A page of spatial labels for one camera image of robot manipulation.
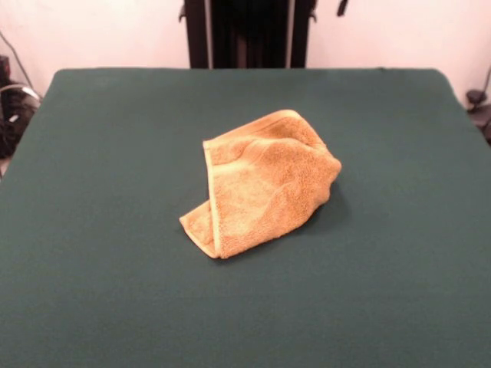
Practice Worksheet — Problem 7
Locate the grey cable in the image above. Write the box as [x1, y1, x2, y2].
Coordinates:
[0, 31, 42, 101]

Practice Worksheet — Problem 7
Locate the tan terry towel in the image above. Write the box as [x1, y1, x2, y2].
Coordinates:
[179, 109, 343, 260]

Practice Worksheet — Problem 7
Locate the dark green table cloth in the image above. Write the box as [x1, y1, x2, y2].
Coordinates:
[0, 67, 491, 368]

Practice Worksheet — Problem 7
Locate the black rounded floor base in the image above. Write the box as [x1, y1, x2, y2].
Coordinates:
[466, 89, 491, 145]
[0, 78, 41, 159]

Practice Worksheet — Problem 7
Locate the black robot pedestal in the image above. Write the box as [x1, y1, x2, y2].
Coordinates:
[178, 0, 318, 70]

